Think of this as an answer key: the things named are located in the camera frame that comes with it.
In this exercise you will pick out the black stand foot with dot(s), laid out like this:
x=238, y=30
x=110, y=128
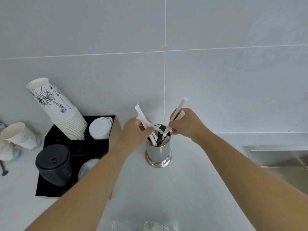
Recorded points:
x=3, y=169

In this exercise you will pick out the person's right hand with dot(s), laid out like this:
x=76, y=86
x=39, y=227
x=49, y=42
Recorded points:
x=190, y=125

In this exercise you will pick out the stainless steel straw holder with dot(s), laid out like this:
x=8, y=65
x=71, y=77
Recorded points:
x=158, y=155

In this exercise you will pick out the person's right forearm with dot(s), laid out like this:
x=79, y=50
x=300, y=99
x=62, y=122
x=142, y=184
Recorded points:
x=243, y=180

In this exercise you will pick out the white paper-wrapped straw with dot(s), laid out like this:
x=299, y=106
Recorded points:
x=165, y=142
x=179, y=108
x=142, y=113
x=181, y=115
x=154, y=138

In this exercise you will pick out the stack of printed paper cups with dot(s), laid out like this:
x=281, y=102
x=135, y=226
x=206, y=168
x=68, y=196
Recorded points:
x=60, y=110

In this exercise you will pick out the person's left hand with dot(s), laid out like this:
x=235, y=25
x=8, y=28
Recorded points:
x=133, y=135

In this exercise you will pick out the black cardboard organizer box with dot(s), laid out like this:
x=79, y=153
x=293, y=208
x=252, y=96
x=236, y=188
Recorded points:
x=77, y=146

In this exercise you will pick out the person's left forearm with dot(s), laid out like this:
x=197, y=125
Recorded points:
x=81, y=190

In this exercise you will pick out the clear plastic bag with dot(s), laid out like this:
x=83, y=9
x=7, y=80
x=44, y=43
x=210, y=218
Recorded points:
x=144, y=226

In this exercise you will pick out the stainless steel sink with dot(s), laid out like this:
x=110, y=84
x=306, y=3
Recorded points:
x=279, y=163

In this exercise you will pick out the stack of clear cup lids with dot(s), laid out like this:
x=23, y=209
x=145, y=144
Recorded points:
x=85, y=168

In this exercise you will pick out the person's left fingers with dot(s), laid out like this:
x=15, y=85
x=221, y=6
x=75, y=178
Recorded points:
x=147, y=125

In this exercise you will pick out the stack of black cup lids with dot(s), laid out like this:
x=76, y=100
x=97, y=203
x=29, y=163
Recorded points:
x=54, y=165

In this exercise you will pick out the single white paper cup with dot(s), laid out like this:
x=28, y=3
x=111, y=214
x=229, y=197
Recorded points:
x=7, y=152
x=19, y=137

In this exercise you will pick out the person's right thumb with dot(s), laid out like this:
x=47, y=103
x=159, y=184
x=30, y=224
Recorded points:
x=175, y=131

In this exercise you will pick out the stack of white cup lids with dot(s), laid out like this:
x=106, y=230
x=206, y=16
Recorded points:
x=100, y=129

